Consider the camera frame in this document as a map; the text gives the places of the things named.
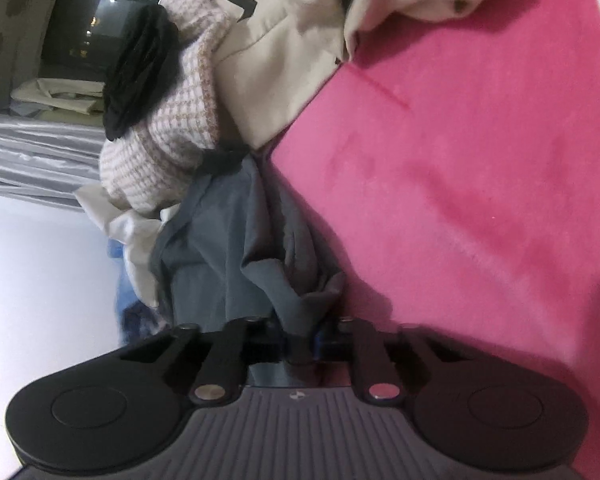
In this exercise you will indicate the grey curtain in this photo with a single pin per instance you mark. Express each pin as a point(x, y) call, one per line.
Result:
point(46, 162)

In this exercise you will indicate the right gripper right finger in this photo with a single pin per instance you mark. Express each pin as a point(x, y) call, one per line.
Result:
point(356, 342)

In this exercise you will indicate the pink white knit sweater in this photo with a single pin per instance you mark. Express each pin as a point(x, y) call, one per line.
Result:
point(151, 166)

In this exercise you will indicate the beige coat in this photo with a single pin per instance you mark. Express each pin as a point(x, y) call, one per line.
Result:
point(278, 54)

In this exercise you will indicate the pink floral blanket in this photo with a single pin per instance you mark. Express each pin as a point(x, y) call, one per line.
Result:
point(455, 171)

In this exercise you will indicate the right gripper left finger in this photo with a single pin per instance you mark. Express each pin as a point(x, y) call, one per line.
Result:
point(223, 372)

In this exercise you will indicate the black garment on pile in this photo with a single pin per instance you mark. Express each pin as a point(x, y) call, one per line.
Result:
point(145, 67)

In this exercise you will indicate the dark grey sweatpants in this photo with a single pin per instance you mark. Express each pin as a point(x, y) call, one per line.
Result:
point(239, 246)

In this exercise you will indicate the white garment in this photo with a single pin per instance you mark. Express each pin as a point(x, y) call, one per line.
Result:
point(136, 233)

